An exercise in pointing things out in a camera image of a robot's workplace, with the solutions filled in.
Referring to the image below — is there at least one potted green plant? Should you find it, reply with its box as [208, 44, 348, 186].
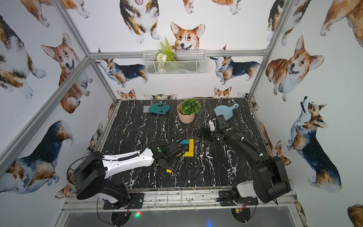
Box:
[177, 98, 201, 124]

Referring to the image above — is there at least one fern and white flower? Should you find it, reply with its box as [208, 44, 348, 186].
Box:
[156, 38, 176, 73]

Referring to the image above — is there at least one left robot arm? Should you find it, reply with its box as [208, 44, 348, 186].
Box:
[74, 138, 185, 209]

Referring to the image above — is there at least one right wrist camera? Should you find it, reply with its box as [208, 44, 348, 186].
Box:
[208, 118, 216, 131]

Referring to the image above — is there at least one teal building block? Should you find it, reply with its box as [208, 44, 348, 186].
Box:
[179, 140, 190, 145]

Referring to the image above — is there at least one teal work glove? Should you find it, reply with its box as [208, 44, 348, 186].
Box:
[143, 103, 170, 115]

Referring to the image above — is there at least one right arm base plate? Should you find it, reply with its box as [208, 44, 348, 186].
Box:
[216, 189, 259, 207]

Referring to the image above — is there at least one white wire basket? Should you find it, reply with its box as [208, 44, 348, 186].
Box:
[143, 50, 207, 75]

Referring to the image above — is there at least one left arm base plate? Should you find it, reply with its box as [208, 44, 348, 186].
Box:
[103, 193, 145, 210]

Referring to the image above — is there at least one yellow long block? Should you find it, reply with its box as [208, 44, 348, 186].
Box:
[189, 139, 194, 153]
[183, 151, 194, 157]

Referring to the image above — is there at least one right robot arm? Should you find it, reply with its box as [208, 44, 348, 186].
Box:
[199, 115, 291, 204]

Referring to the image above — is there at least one teal dustpan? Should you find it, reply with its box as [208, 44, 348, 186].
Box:
[214, 104, 239, 121]

